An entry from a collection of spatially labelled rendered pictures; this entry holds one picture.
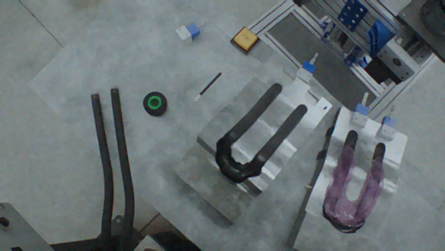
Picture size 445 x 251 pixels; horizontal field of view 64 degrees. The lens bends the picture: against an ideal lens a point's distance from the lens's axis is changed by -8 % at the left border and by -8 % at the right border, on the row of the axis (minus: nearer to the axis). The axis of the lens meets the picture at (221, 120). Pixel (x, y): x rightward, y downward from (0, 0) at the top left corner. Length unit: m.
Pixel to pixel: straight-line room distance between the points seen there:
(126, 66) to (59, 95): 0.27
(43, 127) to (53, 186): 0.35
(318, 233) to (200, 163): 0.42
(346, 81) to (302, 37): 0.34
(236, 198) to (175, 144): 0.28
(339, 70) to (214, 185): 1.15
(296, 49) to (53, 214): 1.60
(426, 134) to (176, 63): 1.63
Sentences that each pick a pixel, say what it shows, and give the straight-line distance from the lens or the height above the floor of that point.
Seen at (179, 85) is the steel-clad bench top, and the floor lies 0.80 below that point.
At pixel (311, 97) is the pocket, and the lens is 1.31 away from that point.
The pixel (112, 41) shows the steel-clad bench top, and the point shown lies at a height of 0.80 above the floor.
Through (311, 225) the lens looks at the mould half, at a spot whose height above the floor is 0.91.
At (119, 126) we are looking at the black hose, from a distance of 1.27.
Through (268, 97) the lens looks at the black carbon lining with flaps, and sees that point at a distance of 1.26.
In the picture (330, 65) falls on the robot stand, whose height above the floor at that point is 0.21.
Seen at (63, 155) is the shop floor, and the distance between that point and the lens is 2.26.
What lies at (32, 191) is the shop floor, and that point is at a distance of 2.30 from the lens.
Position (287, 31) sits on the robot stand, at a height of 0.21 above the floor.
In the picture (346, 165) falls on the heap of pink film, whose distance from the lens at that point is 1.24.
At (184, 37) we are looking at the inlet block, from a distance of 1.37.
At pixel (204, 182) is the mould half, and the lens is 1.21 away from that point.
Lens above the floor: 2.07
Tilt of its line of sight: 75 degrees down
